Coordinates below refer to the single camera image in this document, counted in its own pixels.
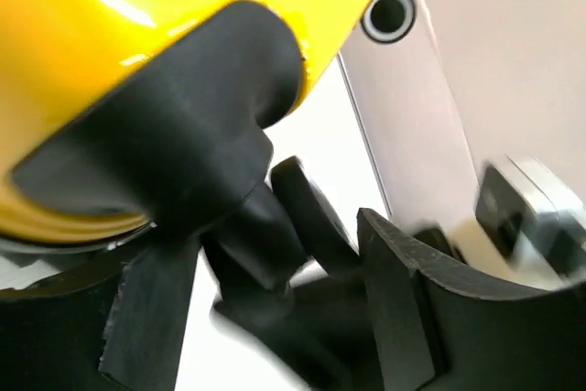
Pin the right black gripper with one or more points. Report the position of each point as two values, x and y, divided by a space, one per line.
321 329

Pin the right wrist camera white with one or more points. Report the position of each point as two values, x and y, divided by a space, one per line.
532 217

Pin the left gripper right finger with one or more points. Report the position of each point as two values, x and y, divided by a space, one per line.
442 325

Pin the yellow hard-shell suitcase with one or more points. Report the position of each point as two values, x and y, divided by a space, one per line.
118 115

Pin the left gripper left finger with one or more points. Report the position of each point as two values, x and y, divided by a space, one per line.
117 322

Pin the aluminium rail frame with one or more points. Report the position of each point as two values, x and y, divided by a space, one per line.
408 117

